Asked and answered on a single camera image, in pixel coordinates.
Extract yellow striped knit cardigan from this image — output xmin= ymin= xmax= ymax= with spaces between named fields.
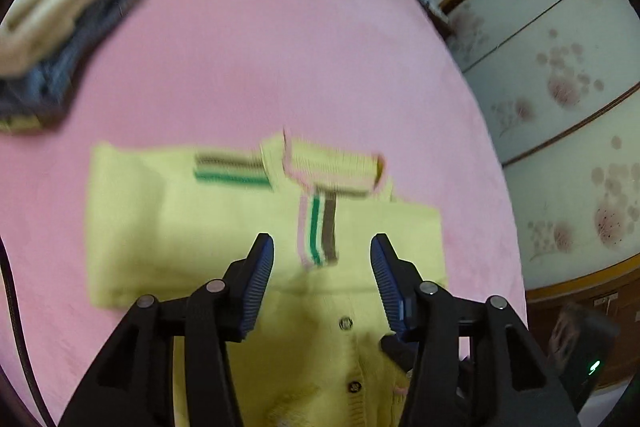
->
xmin=84 ymin=128 xmax=450 ymax=427

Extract folded dark garment bottom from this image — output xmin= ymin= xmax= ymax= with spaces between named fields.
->
xmin=1 ymin=100 xmax=67 ymax=134

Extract floral wardrobe doors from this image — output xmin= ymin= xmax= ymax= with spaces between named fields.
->
xmin=424 ymin=0 xmax=639 ymax=386

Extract folded blue jeans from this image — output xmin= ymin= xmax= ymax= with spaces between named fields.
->
xmin=1 ymin=0 xmax=140 ymax=112

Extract dark wooden nightstand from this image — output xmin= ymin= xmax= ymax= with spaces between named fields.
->
xmin=416 ymin=0 xmax=456 ymax=41

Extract pink bed sheet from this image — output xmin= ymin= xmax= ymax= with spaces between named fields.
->
xmin=1 ymin=0 xmax=525 ymax=426

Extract black cable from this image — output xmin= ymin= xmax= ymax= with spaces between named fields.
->
xmin=0 ymin=235 xmax=57 ymax=427

